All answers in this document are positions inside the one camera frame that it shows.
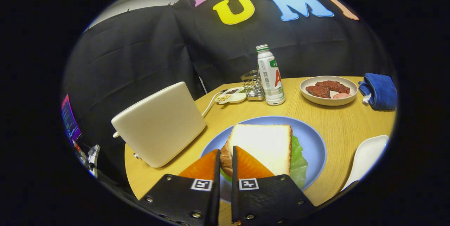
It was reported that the white divided condiment dish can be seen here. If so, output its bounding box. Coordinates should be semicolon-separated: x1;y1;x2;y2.
215;87;247;105

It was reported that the toasted bread slice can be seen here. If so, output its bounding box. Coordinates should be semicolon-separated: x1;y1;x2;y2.
220;124;293;178

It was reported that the beige bowl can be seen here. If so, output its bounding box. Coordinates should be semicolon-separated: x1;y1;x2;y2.
300;76;358;106

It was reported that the white milk bottle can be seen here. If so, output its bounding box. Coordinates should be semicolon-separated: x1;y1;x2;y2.
256;44;286;106

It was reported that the cream toaster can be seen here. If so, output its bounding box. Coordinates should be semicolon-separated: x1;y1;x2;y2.
111;82;206;168

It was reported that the blue plate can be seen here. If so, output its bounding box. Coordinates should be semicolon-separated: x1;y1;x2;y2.
199;116;327;204

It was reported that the metal wire holder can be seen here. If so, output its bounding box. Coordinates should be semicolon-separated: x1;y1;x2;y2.
241;70;265;101

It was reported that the brown meat piece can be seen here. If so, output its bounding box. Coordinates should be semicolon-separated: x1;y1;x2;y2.
315;80;351;94
306;85;331;99

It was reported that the green lettuce leaf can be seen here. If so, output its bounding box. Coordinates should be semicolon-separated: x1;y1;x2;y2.
220;135;309;190

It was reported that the blue towel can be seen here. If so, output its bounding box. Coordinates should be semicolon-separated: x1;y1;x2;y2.
358;73;398;111

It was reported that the computer monitor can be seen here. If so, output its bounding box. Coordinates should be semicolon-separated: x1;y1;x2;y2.
61;94;82;142

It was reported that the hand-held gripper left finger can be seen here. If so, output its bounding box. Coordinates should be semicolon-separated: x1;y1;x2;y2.
139;149;221;226

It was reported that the white device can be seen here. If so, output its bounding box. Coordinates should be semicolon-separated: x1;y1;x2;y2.
87;144;101;178

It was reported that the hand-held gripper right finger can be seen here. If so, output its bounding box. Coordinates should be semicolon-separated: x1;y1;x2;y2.
231;146;316;226

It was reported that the white square plate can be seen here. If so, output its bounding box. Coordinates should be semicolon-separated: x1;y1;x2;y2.
340;135;390;192

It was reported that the white toaster cable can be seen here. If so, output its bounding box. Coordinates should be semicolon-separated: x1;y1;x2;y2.
201;90;228;118

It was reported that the black backdrop cloth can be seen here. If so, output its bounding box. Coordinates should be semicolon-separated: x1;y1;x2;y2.
62;0;396;188

